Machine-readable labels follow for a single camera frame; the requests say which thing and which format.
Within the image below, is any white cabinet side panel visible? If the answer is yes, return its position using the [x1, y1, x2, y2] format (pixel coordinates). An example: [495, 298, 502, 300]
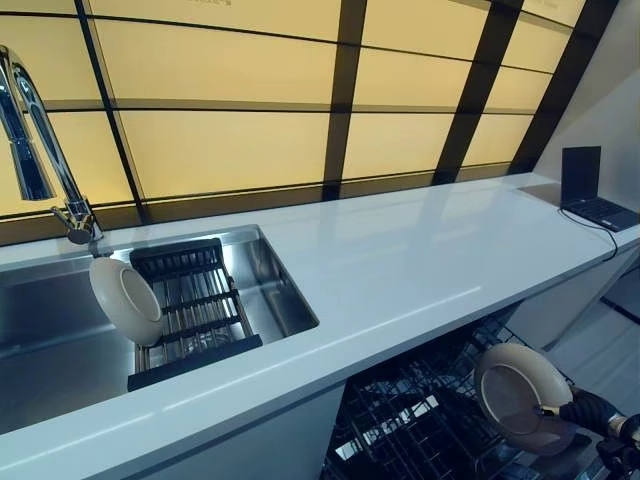
[508, 248, 624, 352]

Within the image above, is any chrome pull-down kitchen faucet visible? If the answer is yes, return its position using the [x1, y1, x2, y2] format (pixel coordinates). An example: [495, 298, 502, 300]
[0, 44, 104, 246]

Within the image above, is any black laptop cable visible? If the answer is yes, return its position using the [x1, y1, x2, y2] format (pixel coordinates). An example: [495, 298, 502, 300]
[558, 206, 620, 262]

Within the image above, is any dark open laptop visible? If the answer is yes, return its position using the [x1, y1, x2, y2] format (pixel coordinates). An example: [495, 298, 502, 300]
[559, 145, 640, 233]

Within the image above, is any cream ceramic plate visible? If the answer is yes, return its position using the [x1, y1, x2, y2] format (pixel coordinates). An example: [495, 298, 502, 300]
[88, 256, 164, 347]
[473, 342, 577, 458]

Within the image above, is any black wire mesh dishwasher basket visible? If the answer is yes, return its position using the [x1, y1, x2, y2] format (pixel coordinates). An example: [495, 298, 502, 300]
[462, 319, 576, 381]

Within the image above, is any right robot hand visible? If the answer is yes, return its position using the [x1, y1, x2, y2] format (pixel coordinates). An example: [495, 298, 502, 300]
[537, 387, 625, 441]

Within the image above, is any stainless steel kitchen sink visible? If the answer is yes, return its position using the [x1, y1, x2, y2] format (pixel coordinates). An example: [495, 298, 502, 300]
[0, 224, 321, 436]

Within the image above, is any built-in dishwasher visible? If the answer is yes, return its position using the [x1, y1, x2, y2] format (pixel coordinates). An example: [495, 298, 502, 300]
[323, 317, 640, 480]

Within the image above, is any black tined dishwasher plate rack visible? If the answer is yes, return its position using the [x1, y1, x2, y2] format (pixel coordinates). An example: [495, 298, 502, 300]
[327, 349, 551, 480]

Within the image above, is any black dish drying rack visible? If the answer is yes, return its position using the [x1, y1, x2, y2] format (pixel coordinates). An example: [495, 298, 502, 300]
[126, 237, 264, 393]

